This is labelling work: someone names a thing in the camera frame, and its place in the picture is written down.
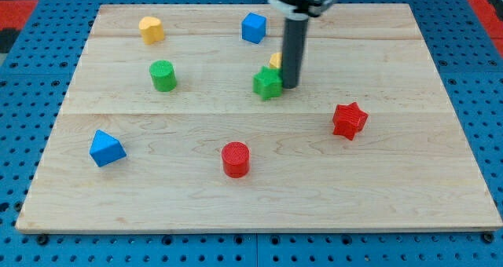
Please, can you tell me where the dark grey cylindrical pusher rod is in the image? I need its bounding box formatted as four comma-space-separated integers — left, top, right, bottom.
281, 18, 309, 89

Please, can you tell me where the yellow hexagon block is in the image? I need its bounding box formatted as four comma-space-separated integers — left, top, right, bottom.
269, 52, 282, 69

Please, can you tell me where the blue cube block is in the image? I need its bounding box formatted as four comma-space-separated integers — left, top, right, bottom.
241, 13, 266, 44

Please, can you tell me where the green star block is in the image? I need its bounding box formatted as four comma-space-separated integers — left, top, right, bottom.
253, 66, 283, 101

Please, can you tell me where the red star block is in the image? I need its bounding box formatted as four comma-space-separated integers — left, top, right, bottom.
332, 102, 369, 141

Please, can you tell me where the red cylinder block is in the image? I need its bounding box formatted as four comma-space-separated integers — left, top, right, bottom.
221, 141, 250, 178

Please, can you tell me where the green cylinder block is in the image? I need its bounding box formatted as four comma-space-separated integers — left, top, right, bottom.
149, 60, 177, 92

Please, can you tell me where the yellow heart block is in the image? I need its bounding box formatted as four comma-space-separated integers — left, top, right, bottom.
138, 16, 165, 45

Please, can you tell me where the light wooden board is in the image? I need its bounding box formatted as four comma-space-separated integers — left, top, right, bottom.
16, 4, 502, 234

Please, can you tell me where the blue triangle block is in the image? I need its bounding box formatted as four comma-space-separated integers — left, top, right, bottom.
89, 130, 127, 167

